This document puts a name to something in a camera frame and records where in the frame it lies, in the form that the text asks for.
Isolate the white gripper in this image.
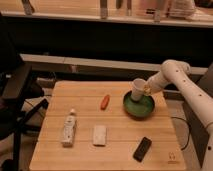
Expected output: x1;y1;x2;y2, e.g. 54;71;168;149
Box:
143;73;166;96

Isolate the white ceramic cup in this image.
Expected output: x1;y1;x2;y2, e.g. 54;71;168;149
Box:
131;78;146;101

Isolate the green ceramic bowl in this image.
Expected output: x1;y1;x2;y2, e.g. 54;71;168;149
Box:
123;91;155;118

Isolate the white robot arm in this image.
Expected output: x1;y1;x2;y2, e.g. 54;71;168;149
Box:
143;60;213;171

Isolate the orange carrot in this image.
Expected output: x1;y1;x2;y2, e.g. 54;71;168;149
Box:
100;95;110;110

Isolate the black smartphone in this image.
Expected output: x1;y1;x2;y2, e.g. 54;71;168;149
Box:
133;137;152;162

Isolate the white rectangular block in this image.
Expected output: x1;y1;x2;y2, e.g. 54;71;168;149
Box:
93;125;107;146

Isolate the wooden table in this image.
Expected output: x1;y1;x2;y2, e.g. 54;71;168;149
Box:
30;81;186;171

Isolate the white plastic bottle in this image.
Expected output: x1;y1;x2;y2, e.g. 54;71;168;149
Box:
61;109;77;147

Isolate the black office chair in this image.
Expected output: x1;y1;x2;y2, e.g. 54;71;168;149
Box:
0;13;50;171

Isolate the black cable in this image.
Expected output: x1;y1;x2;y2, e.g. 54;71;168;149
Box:
170;115;191;152

